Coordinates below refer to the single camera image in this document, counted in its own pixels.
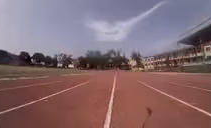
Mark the row of trees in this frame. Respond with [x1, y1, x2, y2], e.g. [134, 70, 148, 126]
[0, 48, 145, 71]

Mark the small white building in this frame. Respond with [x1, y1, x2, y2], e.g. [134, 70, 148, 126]
[56, 54, 77, 70]

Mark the red running track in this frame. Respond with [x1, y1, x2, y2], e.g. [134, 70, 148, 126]
[0, 69, 211, 128]

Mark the long pale multi-storey building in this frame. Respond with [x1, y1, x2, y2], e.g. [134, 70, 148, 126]
[142, 49, 186, 72]

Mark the dry grass field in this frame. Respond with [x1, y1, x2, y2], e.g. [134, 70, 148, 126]
[0, 63, 91, 80]

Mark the low dark wall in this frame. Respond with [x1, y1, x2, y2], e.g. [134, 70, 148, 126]
[182, 63, 211, 74]

